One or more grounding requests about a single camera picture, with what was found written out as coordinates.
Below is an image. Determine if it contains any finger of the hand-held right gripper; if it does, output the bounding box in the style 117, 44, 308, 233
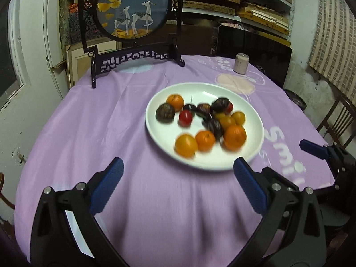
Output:
299, 139, 348, 174

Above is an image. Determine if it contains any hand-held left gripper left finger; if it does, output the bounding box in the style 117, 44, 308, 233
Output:
30, 157, 131, 267

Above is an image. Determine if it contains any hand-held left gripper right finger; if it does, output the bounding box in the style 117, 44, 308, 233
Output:
233, 157, 326, 267

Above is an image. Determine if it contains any white oval plate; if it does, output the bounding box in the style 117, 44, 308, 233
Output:
145, 82, 264, 171

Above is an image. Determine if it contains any large mandarin orange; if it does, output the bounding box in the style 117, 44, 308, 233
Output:
223, 125, 247, 151

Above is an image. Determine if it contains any dark brown round fruit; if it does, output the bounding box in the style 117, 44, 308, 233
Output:
211, 97, 231, 112
155, 103, 176, 123
196, 103, 212, 117
206, 119, 225, 140

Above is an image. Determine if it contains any yellow-orange kumquat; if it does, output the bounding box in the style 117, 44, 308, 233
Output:
174, 133, 199, 158

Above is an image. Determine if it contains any black round object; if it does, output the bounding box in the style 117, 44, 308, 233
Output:
283, 88, 307, 111

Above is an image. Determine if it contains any purple printed tablecloth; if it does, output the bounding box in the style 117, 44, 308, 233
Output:
14, 54, 338, 267

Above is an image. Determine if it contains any orange kumquat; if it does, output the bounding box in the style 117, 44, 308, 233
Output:
231, 111, 246, 126

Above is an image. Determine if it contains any carved wooden chair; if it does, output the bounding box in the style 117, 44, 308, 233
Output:
0, 172, 16, 229

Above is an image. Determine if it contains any pale drink can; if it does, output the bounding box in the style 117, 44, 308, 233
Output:
233, 53, 250, 74

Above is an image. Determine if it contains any black flat panel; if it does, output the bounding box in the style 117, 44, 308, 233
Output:
215, 24, 293, 89

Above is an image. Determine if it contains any woven checked curtain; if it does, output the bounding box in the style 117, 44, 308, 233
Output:
307, 0, 356, 98

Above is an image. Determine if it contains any framed beige board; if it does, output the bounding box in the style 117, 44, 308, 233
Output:
66, 39, 123, 89

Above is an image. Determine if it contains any white door with window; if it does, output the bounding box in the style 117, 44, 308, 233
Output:
0, 0, 70, 112

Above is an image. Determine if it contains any shelf with flat boxes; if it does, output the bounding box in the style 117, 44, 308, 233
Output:
181, 0, 295, 40

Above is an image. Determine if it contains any stack of patterned boxes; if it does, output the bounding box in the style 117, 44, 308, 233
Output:
58, 0, 98, 45

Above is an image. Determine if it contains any round painted deer screen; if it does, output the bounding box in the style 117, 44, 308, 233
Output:
77, 0, 186, 89

